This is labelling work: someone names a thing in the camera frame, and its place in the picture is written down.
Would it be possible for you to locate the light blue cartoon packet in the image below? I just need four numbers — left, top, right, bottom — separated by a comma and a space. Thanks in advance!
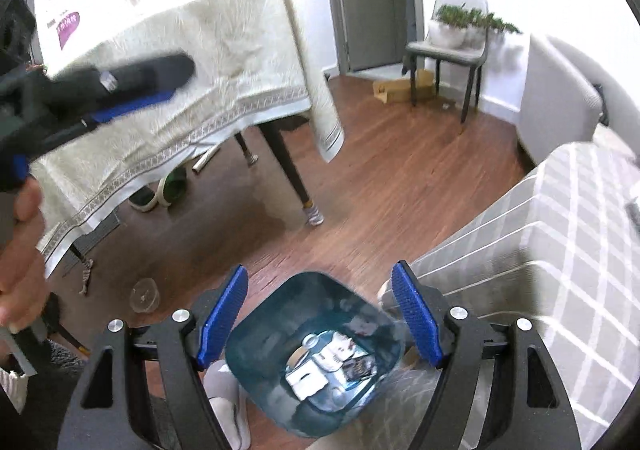
286, 361, 329, 401

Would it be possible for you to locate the potted green plant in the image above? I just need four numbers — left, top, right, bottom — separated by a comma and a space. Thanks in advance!
465, 10, 522, 48
427, 2, 469, 50

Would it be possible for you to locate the dark grey rug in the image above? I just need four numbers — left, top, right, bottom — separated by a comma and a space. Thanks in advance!
15, 337, 96, 450

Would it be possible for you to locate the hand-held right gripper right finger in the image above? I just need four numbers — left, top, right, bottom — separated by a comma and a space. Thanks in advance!
391, 260, 583, 450

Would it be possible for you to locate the teal plastic trash bin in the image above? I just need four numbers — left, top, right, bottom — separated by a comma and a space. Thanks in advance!
224, 271, 407, 438

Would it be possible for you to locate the clear plastic cup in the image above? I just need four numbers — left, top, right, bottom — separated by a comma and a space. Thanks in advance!
130, 278, 161, 315

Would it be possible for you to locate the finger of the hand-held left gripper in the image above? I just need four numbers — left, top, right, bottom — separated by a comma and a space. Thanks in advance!
30, 89, 177, 156
47, 52, 196, 103

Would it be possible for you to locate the black leg with gold tip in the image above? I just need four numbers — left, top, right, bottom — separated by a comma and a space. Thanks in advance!
42, 300, 88, 356

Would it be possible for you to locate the grey chair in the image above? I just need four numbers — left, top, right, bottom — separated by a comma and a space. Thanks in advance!
404, 0, 490, 125

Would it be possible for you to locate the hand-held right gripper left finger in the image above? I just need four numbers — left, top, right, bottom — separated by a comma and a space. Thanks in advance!
57, 265, 249, 450

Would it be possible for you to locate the grey door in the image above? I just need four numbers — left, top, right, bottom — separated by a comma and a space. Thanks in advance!
320, 0, 426, 76

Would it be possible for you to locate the dark table leg with sock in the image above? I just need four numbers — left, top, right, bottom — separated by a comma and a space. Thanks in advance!
257, 120, 325, 227
234, 130, 260, 166
70, 242, 95, 296

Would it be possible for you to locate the dark snack wrapper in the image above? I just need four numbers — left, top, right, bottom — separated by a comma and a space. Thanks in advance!
342, 354, 379, 382

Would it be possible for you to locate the silver foil roll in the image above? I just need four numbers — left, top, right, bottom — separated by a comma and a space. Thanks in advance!
190, 145, 221, 176

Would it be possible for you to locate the white and green slipper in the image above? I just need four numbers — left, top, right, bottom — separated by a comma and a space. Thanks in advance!
157, 165, 188, 208

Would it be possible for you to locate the cardboard box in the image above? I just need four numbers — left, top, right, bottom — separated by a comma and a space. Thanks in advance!
372, 67, 436, 103

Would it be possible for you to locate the white sofa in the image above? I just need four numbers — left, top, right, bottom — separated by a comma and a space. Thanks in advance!
515, 32, 603, 166

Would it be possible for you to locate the grey checked sofa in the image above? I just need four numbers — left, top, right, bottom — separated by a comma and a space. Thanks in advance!
377, 122, 640, 450

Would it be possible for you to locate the black sneaker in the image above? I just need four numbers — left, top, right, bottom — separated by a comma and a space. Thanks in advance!
129, 185, 161, 213

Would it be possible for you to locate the person's left hand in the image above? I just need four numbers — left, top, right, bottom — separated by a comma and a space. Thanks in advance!
0, 177, 49, 333

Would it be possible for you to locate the table with cream tablecloth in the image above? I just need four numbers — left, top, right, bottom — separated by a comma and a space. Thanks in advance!
30, 0, 346, 278

